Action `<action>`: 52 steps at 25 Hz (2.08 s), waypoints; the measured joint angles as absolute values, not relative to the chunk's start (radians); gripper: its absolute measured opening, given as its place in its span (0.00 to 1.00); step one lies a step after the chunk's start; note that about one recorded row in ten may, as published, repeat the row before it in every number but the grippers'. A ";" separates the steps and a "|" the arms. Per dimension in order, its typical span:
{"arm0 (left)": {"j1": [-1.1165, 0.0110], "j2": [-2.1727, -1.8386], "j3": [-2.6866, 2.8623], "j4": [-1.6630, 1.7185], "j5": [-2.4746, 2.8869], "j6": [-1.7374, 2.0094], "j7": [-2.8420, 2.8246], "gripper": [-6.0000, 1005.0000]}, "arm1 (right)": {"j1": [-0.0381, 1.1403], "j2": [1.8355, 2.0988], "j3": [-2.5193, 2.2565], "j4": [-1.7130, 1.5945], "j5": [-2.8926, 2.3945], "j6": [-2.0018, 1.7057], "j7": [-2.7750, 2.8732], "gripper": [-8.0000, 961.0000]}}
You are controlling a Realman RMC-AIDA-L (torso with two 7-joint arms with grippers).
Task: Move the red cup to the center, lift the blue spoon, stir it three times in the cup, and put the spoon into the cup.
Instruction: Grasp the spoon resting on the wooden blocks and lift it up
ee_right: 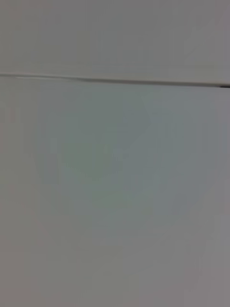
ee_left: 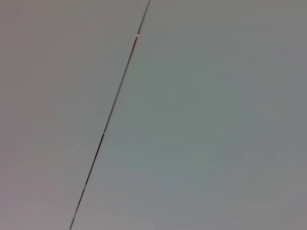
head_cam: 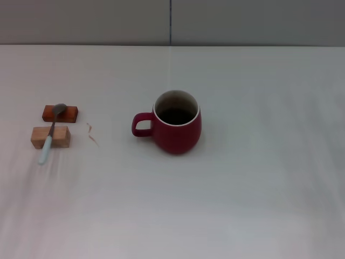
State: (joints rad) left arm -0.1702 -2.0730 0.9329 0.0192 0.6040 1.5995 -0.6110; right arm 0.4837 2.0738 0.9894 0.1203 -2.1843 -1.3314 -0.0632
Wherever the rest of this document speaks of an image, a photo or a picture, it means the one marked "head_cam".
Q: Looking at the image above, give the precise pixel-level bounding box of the light wooden block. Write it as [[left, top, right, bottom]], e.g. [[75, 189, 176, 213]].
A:
[[30, 126, 72, 149]]

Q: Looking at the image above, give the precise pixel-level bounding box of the light blue handled spoon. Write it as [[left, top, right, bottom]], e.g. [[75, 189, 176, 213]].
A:
[[37, 103, 68, 166]]

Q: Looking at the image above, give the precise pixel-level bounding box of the red ceramic cup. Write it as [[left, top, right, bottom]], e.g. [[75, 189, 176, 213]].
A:
[[131, 90, 202, 155]]

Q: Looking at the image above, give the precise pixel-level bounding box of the dark reddish wooden block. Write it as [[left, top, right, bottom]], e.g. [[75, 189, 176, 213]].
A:
[[41, 105, 79, 124]]

